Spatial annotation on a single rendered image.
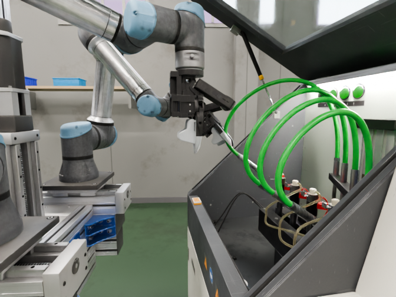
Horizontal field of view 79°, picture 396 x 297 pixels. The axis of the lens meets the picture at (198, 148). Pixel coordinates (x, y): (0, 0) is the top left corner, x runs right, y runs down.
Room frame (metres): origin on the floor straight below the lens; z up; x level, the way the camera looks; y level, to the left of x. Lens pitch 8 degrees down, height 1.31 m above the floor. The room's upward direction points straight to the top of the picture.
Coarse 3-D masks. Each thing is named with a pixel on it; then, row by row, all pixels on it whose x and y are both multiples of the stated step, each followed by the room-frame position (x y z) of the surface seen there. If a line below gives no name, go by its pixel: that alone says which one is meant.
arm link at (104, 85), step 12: (96, 60) 1.08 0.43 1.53; (96, 72) 1.07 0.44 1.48; (108, 72) 1.07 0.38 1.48; (96, 84) 1.07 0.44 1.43; (108, 84) 1.08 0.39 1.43; (96, 96) 1.07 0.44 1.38; (108, 96) 1.09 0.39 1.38; (96, 108) 1.07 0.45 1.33; (108, 108) 1.10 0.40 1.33; (96, 120) 1.06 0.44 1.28; (108, 120) 1.10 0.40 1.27; (108, 132) 1.09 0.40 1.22; (108, 144) 1.12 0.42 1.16
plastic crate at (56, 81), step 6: (54, 78) 2.91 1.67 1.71; (60, 78) 2.91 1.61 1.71; (66, 78) 2.92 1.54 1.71; (72, 78) 2.92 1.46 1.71; (78, 78) 2.92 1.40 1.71; (54, 84) 2.92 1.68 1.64; (60, 84) 2.92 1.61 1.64; (66, 84) 2.92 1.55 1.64; (72, 84) 2.92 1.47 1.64; (78, 84) 2.93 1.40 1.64; (84, 84) 3.08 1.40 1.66
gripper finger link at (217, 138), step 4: (212, 128) 0.88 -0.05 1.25; (212, 132) 0.88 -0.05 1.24; (216, 132) 0.87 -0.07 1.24; (224, 132) 0.86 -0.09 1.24; (216, 136) 0.87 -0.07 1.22; (220, 136) 0.86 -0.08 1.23; (224, 136) 0.85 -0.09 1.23; (212, 140) 0.87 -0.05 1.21; (216, 140) 0.86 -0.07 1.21; (220, 140) 0.86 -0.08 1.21; (228, 140) 0.85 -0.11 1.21
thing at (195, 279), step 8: (192, 248) 0.92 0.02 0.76; (192, 256) 0.92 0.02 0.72; (192, 264) 0.91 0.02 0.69; (192, 272) 0.92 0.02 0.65; (200, 272) 0.74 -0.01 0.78; (192, 280) 0.92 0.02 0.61; (200, 280) 0.74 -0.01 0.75; (192, 288) 0.92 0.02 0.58; (200, 288) 0.74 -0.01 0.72; (192, 296) 0.92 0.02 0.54; (200, 296) 0.74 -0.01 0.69; (208, 296) 0.63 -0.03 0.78
